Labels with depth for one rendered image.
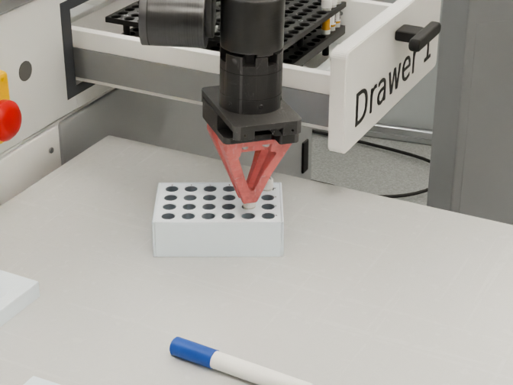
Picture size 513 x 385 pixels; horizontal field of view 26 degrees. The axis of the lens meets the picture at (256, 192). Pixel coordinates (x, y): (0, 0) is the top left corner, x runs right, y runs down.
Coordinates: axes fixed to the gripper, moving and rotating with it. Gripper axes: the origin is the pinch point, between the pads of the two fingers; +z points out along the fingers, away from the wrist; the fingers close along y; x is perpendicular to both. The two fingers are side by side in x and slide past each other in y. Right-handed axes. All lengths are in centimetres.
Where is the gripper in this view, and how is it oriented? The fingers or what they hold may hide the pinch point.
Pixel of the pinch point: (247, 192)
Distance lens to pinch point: 106.3
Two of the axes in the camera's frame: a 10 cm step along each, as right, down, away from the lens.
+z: -0.3, 9.0, 4.4
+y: 3.4, 4.3, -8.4
